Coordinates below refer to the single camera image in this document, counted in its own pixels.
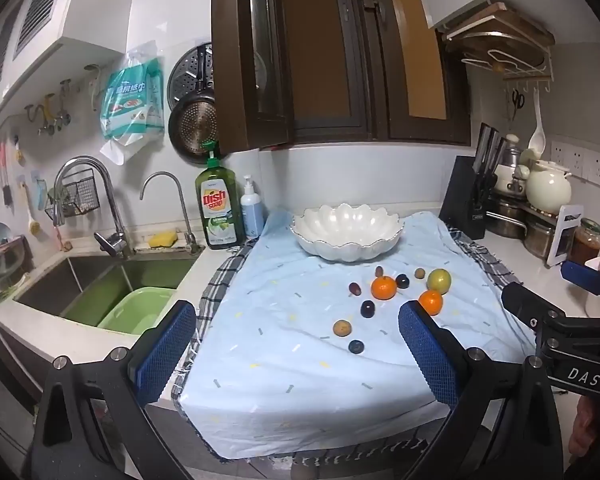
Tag cream ceramic kettle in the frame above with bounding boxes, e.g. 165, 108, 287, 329
525, 160, 573, 215

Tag orange with stem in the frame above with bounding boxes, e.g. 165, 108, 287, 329
371, 276, 398, 301

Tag wooden cutting boards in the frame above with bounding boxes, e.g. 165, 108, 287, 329
442, 2, 556, 68

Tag stainless steel sink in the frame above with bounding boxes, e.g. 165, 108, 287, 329
12, 255, 196, 333

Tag white flat grater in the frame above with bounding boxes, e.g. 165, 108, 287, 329
546, 205, 585, 267

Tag white wire wall rack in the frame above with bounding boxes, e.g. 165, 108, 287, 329
461, 49, 554, 95

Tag perforated steel steamer plate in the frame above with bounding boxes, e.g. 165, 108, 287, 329
166, 42, 215, 111

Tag green dish soap bottle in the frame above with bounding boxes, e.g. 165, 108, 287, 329
195, 141, 247, 251

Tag thin steel gooseneck faucet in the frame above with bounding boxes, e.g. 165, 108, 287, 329
140, 171, 206, 256

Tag green plastic basin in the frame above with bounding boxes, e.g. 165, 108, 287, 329
97, 286, 177, 336

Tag white vented range hood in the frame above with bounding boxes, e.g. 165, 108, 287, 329
0, 0, 141, 136

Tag small orange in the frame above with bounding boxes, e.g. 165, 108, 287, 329
418, 290, 443, 316

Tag tall steel pull-down faucet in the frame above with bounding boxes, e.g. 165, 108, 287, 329
54, 156, 131, 259

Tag hanging yellow kitchen tool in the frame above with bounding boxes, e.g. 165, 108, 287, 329
24, 91, 73, 136

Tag person's right hand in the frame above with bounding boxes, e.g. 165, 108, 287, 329
572, 395, 600, 461

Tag black wire basket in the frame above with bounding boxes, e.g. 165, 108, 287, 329
60, 169, 103, 217

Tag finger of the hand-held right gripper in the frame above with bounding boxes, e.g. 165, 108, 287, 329
561, 260, 600, 319
501, 282, 567, 335

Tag stainless steel pot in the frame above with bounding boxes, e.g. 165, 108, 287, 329
524, 210, 561, 260
486, 197, 528, 239

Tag plastic bag of paper towels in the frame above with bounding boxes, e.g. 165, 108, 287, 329
99, 40, 166, 166

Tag dark brown window frame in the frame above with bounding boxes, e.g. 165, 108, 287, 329
210, 0, 473, 156

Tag white wall socket panel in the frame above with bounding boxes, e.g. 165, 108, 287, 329
550, 141, 600, 190

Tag blue white pump bottle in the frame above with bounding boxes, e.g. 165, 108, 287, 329
240, 175, 266, 239

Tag yellow handled dish brush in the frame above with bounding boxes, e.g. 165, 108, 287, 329
22, 180, 44, 238

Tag red handled brush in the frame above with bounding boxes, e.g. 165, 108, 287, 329
0, 142, 16, 207

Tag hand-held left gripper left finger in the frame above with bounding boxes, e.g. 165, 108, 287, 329
22, 300, 198, 480

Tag light blue patterned cloth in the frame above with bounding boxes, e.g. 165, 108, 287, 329
172, 210, 538, 462

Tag yellow-green lemon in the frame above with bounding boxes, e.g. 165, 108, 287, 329
426, 268, 452, 295

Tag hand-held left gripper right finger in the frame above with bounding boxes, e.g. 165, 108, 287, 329
398, 300, 566, 480

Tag white ladle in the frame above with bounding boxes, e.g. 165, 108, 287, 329
527, 87, 547, 153

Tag grey checkered cloth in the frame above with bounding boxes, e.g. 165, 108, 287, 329
171, 227, 522, 467

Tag black frying pan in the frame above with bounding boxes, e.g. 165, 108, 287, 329
168, 91, 218, 166

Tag white scalloped bowl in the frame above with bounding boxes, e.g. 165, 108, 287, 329
290, 203, 406, 262

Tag black handled knife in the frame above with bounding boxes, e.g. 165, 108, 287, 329
472, 122, 491, 176
492, 136, 509, 188
482, 127, 501, 181

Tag black knife block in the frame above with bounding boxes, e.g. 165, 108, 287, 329
438, 156, 488, 240

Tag glass jar of brown sauce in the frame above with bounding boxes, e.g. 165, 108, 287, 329
570, 217, 600, 266

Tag steel drain basket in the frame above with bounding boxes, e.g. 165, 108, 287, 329
0, 235, 33, 282

